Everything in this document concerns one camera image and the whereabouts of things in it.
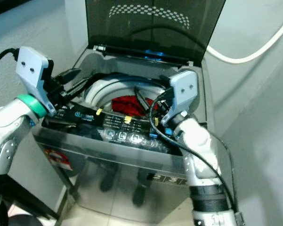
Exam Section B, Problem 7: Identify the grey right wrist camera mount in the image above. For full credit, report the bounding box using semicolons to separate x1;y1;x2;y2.
160;71;199;125

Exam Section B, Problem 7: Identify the silver top-load washing machine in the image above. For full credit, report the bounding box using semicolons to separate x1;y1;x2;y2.
32;45;222;226

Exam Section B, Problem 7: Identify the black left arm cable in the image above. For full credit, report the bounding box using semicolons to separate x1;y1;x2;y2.
0;47;19;76

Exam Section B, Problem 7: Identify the white hose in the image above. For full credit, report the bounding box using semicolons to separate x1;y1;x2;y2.
206;14;283;64

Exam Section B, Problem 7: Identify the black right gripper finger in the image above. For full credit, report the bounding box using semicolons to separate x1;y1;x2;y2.
133;89;149;113
146;94;163;118

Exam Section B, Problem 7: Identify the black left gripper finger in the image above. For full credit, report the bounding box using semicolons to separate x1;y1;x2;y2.
57;68;81;81
64;79;92;101

